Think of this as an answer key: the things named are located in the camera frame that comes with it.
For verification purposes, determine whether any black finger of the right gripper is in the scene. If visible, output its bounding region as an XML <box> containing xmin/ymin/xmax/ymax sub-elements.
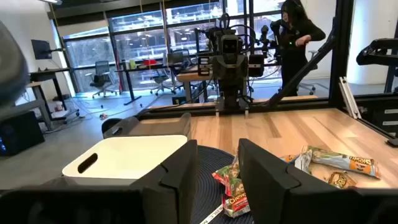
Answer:
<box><xmin>233</xmin><ymin>73</ymin><xmax>246</xmax><ymax>94</ymax></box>
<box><xmin>220</xmin><ymin>73</ymin><xmax>233</xmax><ymax>94</ymax></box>

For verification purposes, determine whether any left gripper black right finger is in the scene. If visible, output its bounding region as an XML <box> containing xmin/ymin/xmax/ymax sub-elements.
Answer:
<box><xmin>238</xmin><ymin>138</ymin><xmax>363</xmax><ymax>224</ymax></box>

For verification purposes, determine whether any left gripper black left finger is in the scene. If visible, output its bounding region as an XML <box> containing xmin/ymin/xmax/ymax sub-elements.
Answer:
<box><xmin>130</xmin><ymin>139</ymin><xmax>199</xmax><ymax>224</ymax></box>

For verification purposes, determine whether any wooden top desk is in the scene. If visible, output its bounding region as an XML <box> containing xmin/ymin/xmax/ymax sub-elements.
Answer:
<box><xmin>176</xmin><ymin>67</ymin><xmax>218</xmax><ymax>103</ymax></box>

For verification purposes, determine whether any dark round woven placemat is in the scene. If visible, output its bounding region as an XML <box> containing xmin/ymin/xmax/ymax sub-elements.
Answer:
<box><xmin>191</xmin><ymin>145</ymin><xmax>254</xmax><ymax>224</ymax></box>

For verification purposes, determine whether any white placemat label strip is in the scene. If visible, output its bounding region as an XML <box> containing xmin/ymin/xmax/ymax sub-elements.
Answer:
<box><xmin>200</xmin><ymin>203</ymin><xmax>223</xmax><ymax>224</ymax></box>

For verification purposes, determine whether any white plastic bin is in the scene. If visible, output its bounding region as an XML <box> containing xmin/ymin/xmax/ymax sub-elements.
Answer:
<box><xmin>62</xmin><ymin>134</ymin><xmax>189</xmax><ymax>187</ymax></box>

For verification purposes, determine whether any person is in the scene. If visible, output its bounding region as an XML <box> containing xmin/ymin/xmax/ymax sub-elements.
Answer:
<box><xmin>270</xmin><ymin>0</ymin><xmax>326</xmax><ymax>97</ymax></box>

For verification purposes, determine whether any grey mesh office chair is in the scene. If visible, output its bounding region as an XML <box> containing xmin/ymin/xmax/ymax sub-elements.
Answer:
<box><xmin>150</xmin><ymin>49</ymin><xmax>185</xmax><ymax>96</ymax></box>
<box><xmin>89</xmin><ymin>60</ymin><xmax>119</xmax><ymax>100</ymax></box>

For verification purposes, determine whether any smoky translucent plastic bin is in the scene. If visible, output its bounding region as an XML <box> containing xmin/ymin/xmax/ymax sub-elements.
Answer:
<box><xmin>102</xmin><ymin>112</ymin><xmax>192</xmax><ymax>141</ymax></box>

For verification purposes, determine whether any white office chair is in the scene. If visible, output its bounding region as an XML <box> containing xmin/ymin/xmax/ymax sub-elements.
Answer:
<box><xmin>297</xmin><ymin>49</ymin><xmax>318</xmax><ymax>96</ymax></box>

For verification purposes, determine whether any black standing desk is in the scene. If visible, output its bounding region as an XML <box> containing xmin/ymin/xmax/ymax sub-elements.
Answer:
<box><xmin>116</xmin><ymin>60</ymin><xmax>187</xmax><ymax>106</ymax></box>

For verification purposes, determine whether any black drawer cabinet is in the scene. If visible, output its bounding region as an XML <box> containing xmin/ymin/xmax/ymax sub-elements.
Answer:
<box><xmin>360</xmin><ymin>102</ymin><xmax>398</xmax><ymax>138</ymax></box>

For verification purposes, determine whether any black exercise machine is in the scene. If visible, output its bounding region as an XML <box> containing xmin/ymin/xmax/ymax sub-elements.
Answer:
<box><xmin>356</xmin><ymin>37</ymin><xmax>398</xmax><ymax>94</ymax></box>

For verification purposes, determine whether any grey side desk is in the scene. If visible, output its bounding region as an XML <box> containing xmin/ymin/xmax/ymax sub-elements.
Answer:
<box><xmin>26</xmin><ymin>68</ymin><xmax>81</xmax><ymax>131</ymax></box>

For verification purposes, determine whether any black floor box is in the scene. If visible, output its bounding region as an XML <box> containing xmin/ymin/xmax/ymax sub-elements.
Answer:
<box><xmin>0</xmin><ymin>111</ymin><xmax>45</xmax><ymax>157</ymax></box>

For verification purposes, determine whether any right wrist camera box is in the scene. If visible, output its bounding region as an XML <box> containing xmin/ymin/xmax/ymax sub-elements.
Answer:
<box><xmin>220</xmin><ymin>34</ymin><xmax>244</xmax><ymax>56</ymax></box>

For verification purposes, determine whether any silver aluminium bracket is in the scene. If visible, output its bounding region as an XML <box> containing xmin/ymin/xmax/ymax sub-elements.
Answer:
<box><xmin>338</xmin><ymin>76</ymin><xmax>363</xmax><ymax>121</ymax></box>

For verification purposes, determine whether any black wall monitor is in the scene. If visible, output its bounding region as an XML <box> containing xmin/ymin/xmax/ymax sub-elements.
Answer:
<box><xmin>30</xmin><ymin>39</ymin><xmax>63</xmax><ymax>60</ymax></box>

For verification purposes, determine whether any grey sleeved wrist cable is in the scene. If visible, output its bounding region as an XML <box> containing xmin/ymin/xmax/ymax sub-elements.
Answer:
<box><xmin>0</xmin><ymin>21</ymin><xmax>30</xmax><ymax>105</ymax></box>

